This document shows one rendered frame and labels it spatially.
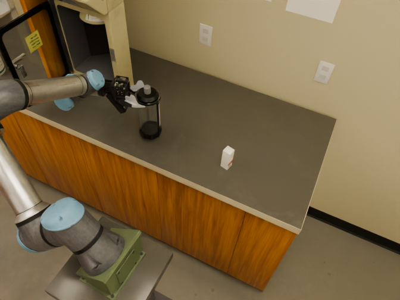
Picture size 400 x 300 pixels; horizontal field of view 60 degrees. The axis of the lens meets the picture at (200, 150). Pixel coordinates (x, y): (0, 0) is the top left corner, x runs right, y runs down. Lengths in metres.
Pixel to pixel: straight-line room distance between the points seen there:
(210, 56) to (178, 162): 0.69
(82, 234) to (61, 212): 0.09
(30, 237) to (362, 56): 1.49
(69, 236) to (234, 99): 1.12
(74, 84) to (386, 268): 2.20
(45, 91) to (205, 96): 0.90
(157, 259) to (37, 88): 0.71
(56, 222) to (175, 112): 0.91
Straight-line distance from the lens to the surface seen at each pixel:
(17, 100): 1.14
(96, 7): 1.51
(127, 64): 1.79
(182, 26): 1.96
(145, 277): 1.30
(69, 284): 1.34
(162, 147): 1.60
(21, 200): 1.20
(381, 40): 1.69
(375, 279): 2.61
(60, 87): 1.26
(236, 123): 1.73
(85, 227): 1.10
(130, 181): 1.84
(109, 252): 1.13
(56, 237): 1.13
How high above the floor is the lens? 2.17
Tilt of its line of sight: 50 degrees down
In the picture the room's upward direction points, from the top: 5 degrees clockwise
